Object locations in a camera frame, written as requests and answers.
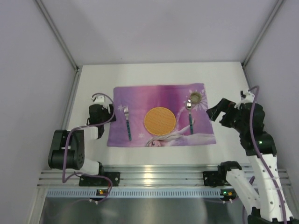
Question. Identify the aluminium frame post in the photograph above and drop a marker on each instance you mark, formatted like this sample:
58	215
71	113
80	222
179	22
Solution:
266	25
42	8

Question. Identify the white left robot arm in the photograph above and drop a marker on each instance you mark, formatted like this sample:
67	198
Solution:
76	155

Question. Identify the round wooden plate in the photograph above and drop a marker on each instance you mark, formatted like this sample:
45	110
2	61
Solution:
159	121

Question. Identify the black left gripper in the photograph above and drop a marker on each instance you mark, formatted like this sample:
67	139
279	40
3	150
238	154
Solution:
108	115

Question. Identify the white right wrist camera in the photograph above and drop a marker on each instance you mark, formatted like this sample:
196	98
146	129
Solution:
246	97

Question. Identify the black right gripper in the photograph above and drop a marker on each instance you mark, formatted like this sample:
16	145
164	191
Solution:
224	111

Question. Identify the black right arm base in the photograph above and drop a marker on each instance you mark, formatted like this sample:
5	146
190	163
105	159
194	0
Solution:
218	178

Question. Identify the spoon with teal handle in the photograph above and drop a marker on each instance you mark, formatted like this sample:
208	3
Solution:
188	106

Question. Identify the purple Frozen placemat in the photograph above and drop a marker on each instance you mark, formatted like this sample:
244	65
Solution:
140	99

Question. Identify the white slotted cable duct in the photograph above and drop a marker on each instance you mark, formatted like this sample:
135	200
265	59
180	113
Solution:
142	193

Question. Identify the right aluminium frame post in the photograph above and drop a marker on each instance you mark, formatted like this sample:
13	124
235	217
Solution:
266	25

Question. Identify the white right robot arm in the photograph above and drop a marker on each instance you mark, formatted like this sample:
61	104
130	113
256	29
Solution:
266	203

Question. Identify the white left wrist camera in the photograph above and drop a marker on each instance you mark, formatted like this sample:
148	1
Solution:
98	99

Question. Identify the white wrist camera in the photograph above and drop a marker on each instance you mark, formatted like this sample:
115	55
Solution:
246	97
98	99

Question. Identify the small grey cup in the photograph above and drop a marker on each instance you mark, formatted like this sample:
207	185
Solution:
195	98

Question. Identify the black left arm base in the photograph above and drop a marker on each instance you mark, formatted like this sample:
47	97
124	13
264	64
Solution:
88	181

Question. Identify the fork with teal handle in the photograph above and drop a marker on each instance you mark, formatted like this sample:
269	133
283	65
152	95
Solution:
126	113

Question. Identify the left aluminium frame post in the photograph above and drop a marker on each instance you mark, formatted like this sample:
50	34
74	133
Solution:
42	8

